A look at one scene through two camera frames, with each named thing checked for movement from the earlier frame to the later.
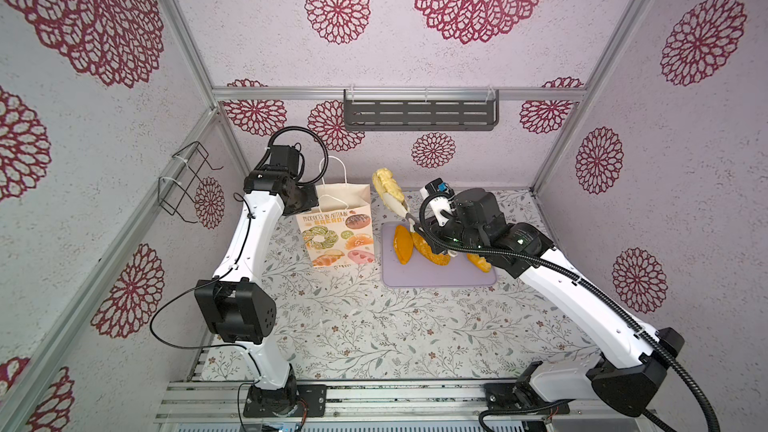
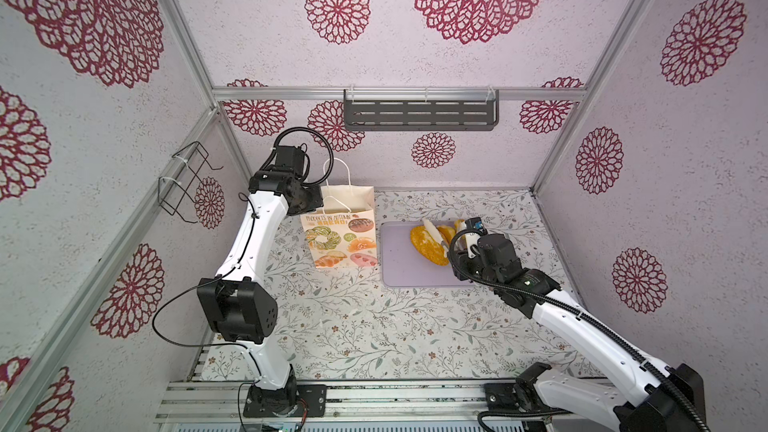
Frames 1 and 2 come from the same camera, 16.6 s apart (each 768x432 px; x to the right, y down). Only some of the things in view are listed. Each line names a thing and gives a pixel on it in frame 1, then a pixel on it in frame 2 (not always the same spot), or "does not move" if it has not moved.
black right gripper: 436,228 -> 460,259
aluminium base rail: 377,405 does not move
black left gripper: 312,201 does not move
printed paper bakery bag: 340,231 does not move
